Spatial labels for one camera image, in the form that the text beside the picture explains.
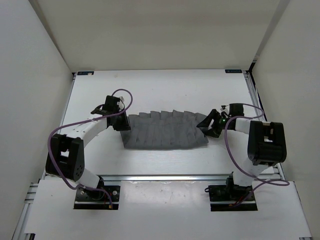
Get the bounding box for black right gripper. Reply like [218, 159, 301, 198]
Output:
[196, 108, 231, 138]

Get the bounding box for blue corner label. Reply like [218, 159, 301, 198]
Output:
[77, 71, 94, 76]
[225, 69, 243, 74]

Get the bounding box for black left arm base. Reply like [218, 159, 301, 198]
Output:
[73, 179, 121, 210]

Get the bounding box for blue left corner label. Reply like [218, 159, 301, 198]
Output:
[77, 71, 94, 76]

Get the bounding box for aluminium right frame rail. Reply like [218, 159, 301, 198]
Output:
[242, 71, 285, 186]

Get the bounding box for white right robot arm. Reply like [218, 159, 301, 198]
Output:
[197, 103, 289, 200]

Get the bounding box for aluminium frame rail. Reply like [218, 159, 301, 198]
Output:
[41, 72, 77, 180]
[242, 71, 285, 186]

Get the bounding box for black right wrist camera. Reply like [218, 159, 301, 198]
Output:
[220, 103, 244, 118]

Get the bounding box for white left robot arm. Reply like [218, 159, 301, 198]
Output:
[45, 108, 130, 200]

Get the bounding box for aluminium left frame rail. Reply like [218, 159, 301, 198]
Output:
[41, 72, 77, 180]

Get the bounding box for blue right corner label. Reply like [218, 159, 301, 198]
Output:
[225, 69, 243, 74]

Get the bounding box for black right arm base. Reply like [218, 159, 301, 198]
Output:
[204, 176, 258, 212]

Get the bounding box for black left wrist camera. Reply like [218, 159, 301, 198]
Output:
[91, 95, 125, 116]

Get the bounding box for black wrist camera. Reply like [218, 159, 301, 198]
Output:
[91, 95, 125, 116]
[220, 103, 244, 118]

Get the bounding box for grey pleated skirt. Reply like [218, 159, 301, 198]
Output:
[120, 110, 209, 150]

